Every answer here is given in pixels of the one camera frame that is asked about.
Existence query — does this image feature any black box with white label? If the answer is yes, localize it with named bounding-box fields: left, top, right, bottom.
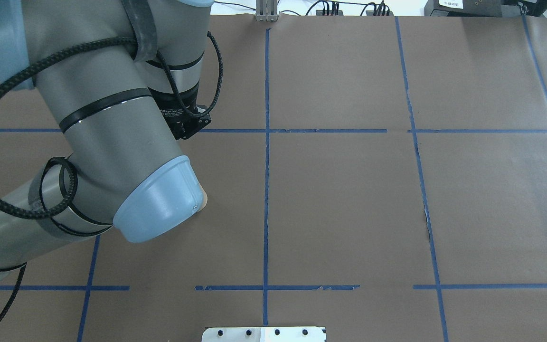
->
left=424, top=0, right=466, bottom=18

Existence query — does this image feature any black equipment box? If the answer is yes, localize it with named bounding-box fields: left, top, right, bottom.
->
left=463, top=0, right=547, bottom=18

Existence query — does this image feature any black velcro strap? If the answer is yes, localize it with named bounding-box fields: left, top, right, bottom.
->
left=121, top=0, right=161, bottom=63

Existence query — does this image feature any metal frame bar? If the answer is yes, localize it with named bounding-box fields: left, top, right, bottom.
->
left=255, top=0, right=280, bottom=23

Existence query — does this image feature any white square base plate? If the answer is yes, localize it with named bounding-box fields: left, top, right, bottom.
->
left=201, top=326, right=327, bottom=342

